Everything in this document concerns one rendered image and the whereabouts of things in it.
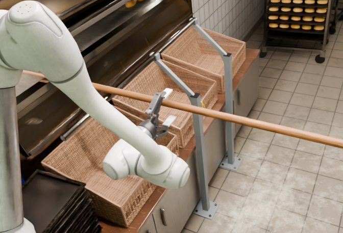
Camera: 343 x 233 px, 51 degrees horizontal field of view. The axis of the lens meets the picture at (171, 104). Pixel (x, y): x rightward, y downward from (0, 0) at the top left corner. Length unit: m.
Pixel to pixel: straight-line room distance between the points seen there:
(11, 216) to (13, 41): 0.45
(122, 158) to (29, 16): 0.59
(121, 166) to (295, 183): 1.78
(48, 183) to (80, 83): 0.88
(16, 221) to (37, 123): 0.90
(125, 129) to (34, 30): 0.39
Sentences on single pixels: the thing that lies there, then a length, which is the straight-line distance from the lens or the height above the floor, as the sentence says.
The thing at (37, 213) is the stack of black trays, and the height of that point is 0.90.
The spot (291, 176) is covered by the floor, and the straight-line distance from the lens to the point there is 2.81.
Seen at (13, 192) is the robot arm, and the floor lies 1.37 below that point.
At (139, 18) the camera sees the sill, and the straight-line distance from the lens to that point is 2.42.
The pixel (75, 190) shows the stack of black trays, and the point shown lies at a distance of 1.63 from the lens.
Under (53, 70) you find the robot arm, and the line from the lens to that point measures 0.84.
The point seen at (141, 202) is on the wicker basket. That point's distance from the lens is 1.87.
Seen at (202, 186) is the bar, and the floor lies 0.25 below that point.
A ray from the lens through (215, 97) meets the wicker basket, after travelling 2.48.
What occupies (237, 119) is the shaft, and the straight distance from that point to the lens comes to 1.34.
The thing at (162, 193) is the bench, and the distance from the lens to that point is 1.93.
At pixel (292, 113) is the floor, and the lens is 3.39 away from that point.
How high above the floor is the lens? 2.02
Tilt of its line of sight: 35 degrees down
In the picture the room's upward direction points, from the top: 8 degrees counter-clockwise
